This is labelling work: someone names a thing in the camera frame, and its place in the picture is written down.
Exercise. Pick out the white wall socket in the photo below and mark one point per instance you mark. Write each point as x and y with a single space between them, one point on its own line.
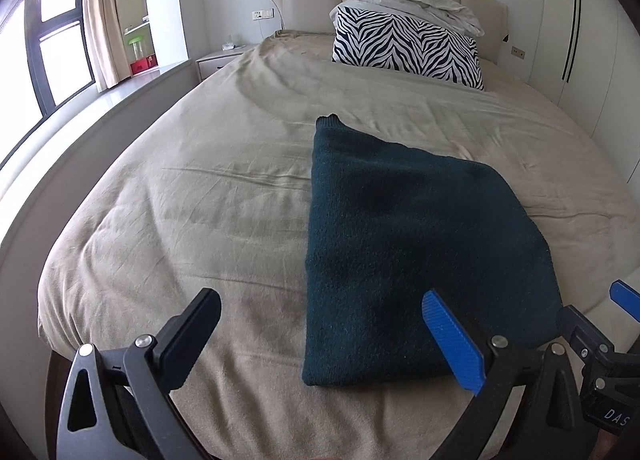
518 51
262 15

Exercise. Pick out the bed with beige sheet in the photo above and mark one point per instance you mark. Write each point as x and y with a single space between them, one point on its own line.
200 190

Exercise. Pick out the white wall shelf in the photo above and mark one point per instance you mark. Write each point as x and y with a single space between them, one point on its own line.
135 28

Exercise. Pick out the small white object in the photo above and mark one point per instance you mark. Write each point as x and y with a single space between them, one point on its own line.
232 44

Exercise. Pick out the white wardrobe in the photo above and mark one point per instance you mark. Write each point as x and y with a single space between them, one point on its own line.
600 40

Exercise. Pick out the white window ledge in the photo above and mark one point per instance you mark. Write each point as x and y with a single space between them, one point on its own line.
100 110

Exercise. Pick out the dark teal knit sweater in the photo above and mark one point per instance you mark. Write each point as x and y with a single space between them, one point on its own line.
390 240

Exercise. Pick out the beige padded headboard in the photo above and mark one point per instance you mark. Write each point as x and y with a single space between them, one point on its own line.
305 0

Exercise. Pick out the red box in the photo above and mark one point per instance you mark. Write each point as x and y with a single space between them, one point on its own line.
142 65

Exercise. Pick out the white nightstand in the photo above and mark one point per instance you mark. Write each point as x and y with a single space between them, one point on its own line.
220 60

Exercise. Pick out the green plastic container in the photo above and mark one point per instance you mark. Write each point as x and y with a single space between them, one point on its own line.
136 48

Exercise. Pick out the zebra print pillow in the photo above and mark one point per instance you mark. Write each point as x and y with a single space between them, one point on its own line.
400 45

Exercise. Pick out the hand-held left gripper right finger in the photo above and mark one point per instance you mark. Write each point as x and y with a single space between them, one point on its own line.
450 335

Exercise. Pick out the beige curtain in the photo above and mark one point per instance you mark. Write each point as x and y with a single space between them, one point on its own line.
102 15

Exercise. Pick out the black framed window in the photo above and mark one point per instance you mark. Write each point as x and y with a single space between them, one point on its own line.
32 65

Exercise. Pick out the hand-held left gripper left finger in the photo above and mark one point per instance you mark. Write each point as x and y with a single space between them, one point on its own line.
195 335

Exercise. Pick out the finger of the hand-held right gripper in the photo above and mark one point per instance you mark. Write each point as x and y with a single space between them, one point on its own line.
626 296
585 330

